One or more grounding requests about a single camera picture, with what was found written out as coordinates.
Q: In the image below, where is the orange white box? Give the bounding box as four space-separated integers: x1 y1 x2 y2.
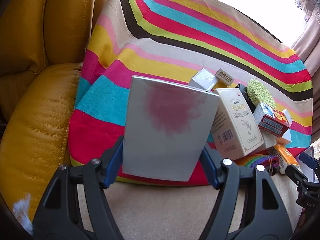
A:
268 144 299 174

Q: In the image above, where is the rainbow strap roll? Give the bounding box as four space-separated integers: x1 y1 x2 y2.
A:
233 154 279 177

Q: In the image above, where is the white cube box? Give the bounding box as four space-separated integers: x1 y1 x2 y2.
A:
276 108 293 147

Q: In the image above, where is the white box red logo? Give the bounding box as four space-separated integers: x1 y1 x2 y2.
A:
259 129 277 151

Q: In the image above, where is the red snack package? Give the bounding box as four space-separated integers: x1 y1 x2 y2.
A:
253 102 290 137

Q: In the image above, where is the cream tall medicine box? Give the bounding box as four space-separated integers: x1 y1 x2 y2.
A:
211 88 264 160

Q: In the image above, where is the green sponge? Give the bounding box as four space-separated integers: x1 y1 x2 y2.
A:
247 79 277 109

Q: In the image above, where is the black barcode box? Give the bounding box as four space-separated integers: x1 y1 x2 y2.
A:
236 83 256 113

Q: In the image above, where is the gold white slim box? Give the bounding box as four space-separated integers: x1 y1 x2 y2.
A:
215 68 234 86

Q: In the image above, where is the silver cube box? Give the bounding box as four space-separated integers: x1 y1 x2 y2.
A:
188 68 219 91

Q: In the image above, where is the large grey box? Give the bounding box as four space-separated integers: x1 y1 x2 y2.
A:
122 75 220 181

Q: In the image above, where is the purple storage box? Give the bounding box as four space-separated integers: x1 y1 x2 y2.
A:
297 146 316 183

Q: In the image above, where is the pink patterned curtain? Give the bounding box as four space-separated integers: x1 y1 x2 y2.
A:
292 0 319 142

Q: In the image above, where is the mustard leather armchair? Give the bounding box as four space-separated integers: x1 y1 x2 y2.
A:
1 0 107 219

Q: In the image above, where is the striped colourful cloth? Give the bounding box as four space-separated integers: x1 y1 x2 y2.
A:
68 0 313 186

